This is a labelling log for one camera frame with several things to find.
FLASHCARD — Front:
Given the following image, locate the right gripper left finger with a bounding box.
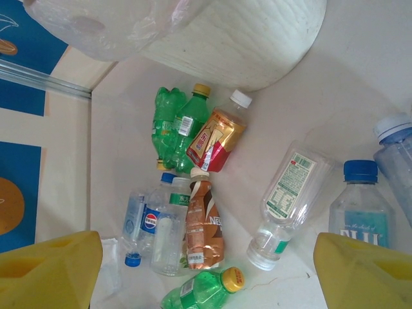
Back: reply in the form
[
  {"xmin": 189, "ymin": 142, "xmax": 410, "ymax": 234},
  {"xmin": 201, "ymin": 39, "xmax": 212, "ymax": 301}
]
[{"xmin": 0, "ymin": 230, "xmax": 104, "ymax": 309}]

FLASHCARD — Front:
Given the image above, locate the crushed green plastic bottle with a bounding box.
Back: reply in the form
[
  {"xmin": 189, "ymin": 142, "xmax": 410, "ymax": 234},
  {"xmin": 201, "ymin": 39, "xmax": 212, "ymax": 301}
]
[{"xmin": 151, "ymin": 86, "xmax": 188, "ymax": 171}]

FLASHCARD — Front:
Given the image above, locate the gold red label bottle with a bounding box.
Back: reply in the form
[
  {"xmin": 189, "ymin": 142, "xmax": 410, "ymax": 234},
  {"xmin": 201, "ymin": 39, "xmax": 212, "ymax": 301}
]
[{"xmin": 185, "ymin": 89, "xmax": 254, "ymax": 174}]

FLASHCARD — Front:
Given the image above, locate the crushed clear bottle blue cap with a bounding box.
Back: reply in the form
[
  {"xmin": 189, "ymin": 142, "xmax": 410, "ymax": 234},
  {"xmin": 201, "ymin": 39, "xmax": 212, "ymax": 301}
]
[{"xmin": 120, "ymin": 189, "xmax": 146, "ymax": 268}]

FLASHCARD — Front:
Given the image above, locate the Fiji water bottle blue cap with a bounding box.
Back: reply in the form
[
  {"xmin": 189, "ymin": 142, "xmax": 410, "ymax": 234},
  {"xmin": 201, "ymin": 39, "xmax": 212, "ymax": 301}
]
[{"xmin": 328, "ymin": 159, "xmax": 397, "ymax": 250}]

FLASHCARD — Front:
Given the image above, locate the clear bottle green neck band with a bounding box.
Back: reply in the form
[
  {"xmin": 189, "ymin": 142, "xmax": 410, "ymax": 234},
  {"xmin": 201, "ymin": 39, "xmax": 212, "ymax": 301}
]
[{"xmin": 246, "ymin": 139, "xmax": 336, "ymax": 271}]

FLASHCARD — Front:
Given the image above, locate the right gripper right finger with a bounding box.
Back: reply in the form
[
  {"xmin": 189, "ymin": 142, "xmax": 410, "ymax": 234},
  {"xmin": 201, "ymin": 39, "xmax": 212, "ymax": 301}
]
[{"xmin": 314, "ymin": 231, "xmax": 412, "ymax": 309}]

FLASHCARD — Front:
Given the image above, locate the clear Pepsi label bottle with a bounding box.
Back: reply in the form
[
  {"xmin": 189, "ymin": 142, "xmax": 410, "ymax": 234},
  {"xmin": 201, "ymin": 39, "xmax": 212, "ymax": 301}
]
[{"xmin": 128, "ymin": 172, "xmax": 178, "ymax": 255}]

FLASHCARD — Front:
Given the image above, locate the aluminium frame post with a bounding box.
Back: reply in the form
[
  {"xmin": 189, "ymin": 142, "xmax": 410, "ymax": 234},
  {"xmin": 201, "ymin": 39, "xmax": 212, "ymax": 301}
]
[{"xmin": 0, "ymin": 57, "xmax": 94, "ymax": 100}]

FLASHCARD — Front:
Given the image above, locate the clear plastic bin liner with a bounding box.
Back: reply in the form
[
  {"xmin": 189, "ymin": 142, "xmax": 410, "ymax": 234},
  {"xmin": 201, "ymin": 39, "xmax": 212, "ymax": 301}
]
[{"xmin": 24, "ymin": 0, "xmax": 220, "ymax": 62}]

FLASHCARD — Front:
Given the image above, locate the white ribbed plastic bin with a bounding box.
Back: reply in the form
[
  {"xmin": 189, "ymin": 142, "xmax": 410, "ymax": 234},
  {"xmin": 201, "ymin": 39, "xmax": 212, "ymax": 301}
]
[{"xmin": 24, "ymin": 0, "xmax": 328, "ymax": 91}]

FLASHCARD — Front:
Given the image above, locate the blue tinted water bottle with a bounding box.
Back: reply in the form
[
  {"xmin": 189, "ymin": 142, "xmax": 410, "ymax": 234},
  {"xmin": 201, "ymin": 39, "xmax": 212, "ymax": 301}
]
[{"xmin": 372, "ymin": 112, "xmax": 412, "ymax": 228}]

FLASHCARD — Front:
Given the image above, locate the clear bottle green label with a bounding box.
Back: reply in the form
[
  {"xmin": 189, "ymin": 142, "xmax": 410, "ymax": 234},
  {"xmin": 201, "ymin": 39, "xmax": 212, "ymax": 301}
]
[{"xmin": 149, "ymin": 176, "xmax": 193, "ymax": 277}]

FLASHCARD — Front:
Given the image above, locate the green plastic bottle yellow cap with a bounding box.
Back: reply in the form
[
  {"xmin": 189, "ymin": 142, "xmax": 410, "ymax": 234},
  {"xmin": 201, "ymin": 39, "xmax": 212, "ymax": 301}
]
[{"xmin": 160, "ymin": 266, "xmax": 246, "ymax": 309}]

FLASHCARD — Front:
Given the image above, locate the brown coffee drink bottle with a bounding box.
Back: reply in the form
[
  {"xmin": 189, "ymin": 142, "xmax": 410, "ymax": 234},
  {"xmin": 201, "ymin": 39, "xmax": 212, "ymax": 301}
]
[{"xmin": 185, "ymin": 167, "xmax": 225, "ymax": 272}]

